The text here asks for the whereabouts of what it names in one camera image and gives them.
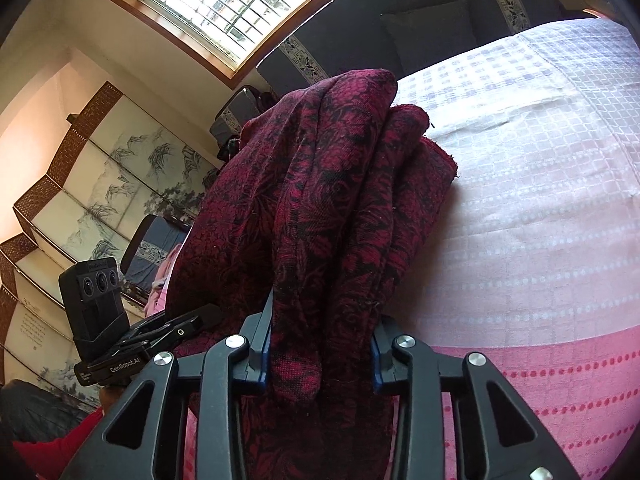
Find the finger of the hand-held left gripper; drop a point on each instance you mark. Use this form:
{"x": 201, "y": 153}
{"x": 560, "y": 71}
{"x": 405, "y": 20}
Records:
{"x": 190, "y": 325}

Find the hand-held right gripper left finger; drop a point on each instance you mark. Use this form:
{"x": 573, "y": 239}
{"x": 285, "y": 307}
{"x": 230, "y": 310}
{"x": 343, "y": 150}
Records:
{"x": 265, "y": 362}

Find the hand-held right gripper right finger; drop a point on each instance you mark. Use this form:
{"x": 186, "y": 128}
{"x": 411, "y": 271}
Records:
{"x": 376, "y": 366}

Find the maroon floral garment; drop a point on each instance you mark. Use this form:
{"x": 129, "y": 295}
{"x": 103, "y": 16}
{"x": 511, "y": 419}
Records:
{"x": 325, "y": 185}

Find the pink clothes pile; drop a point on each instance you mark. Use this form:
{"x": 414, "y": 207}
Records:
{"x": 162, "y": 285}

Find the wooden chair with blue cushion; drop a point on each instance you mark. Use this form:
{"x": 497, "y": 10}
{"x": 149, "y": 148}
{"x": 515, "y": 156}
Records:
{"x": 150, "y": 250}

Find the painted folding screen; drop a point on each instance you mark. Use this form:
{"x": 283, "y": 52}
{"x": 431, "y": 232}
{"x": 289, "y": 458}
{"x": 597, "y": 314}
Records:
{"x": 100, "y": 200}

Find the dark cloth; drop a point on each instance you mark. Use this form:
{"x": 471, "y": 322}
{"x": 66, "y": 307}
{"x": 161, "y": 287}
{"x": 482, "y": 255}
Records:
{"x": 35, "y": 410}

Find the black jacket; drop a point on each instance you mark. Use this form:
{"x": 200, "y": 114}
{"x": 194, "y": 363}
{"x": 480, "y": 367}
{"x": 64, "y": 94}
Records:
{"x": 231, "y": 147}

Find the pink checked bedsheet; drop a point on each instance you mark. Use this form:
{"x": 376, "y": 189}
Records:
{"x": 525, "y": 210}

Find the armchair with patterned cushion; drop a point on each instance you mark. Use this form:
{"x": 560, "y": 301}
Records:
{"x": 232, "y": 110}

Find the wooden framed window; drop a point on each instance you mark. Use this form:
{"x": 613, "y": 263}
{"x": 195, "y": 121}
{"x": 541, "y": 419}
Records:
{"x": 215, "y": 0}

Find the dark square cushion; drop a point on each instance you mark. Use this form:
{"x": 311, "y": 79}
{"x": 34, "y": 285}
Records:
{"x": 430, "y": 35}

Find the dark blue sofa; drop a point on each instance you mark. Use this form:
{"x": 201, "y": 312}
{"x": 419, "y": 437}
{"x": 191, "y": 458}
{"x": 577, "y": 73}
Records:
{"x": 350, "y": 20}

